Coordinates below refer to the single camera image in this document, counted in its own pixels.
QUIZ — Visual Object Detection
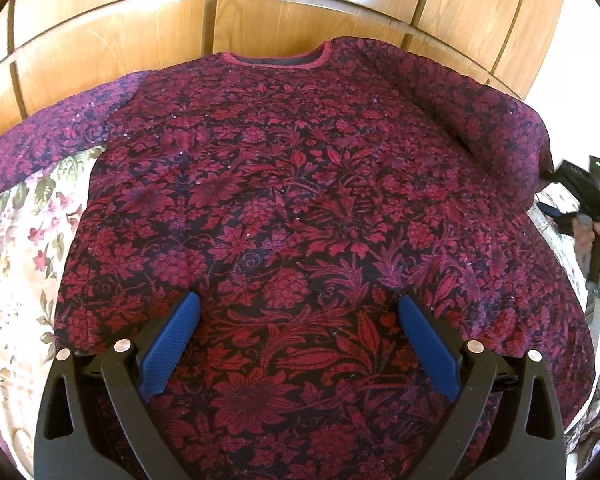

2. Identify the maroon floral long-sleeve top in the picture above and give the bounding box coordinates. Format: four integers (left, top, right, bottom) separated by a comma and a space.
0, 37, 594, 479

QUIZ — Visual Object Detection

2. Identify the glossy wooden bed headboard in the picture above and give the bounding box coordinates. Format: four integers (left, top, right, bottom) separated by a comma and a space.
0, 0, 564, 136

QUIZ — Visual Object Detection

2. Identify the floral pink white bedsheet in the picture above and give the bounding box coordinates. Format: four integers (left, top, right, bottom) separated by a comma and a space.
0, 145, 104, 479

